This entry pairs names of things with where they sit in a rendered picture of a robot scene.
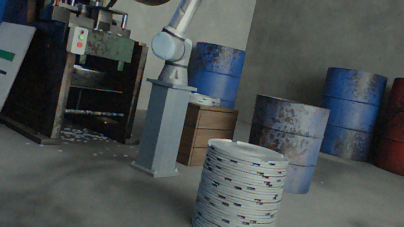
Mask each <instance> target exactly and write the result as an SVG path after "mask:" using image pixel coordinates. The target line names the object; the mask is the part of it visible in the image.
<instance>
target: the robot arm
mask: <svg viewBox="0 0 404 227"><path fill-rule="evenodd" d="M201 2H202V0H181V1H180V3H179V5H178V7H177V9H176V10H175V12H174V14H173V16H172V18H171V21H170V23H169V25H167V26H165V27H164V28H163V30H162V31H161V33H159V34H156V35H155V36H154V38H153V40H152V42H151V48H152V51H153V53H154V54H155V55H156V56H157V57H158V58H160V59H161V60H165V64H164V67H163V69H162V71H161V73H160V75H158V80H159V81H163V82H167V83H172V84H178V85H181V86H187V66H188V62H189V57H190V53H191V49H192V41H190V39H188V38H186V37H185V32H186V30H187V28H188V26H189V24H190V22H191V21H192V19H193V17H194V15H195V13H196V11H197V9H198V8H199V5H200V4H201Z"/></svg>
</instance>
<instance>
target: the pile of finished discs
mask: <svg viewBox="0 0 404 227"><path fill-rule="evenodd" d="M189 102H192V103H197V104H201V105H207V106H212V107H219V106H220V100H219V99H217V98H213V97H210V96H205V95H200V94H197V93H195V94H193V93H191V92H190V95H189Z"/></svg>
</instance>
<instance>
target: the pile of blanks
mask: <svg viewBox="0 0 404 227"><path fill-rule="evenodd" d="M205 155H206V156H205V161H204V163H203V170H202V172H201V180H200V182H199V186H198V193H197V194H196V200H195V205H194V212H193V216H192V220H191V221H192V225H193V226H194V227H275V222H276V219H277V216H278V210H279V208H280V203H281V201H282V192H283V189H284V184H285V179H286V177H287V174H286V171H287V168H288V163H284V164H275V163H265V162H260V161H254V160H249V159H245V158H241V157H238V156H234V155H231V154H228V153H225V152H223V151H220V150H218V149H215V148H214V147H212V146H210V145H209V144H208V145H207V150H206V153H205Z"/></svg>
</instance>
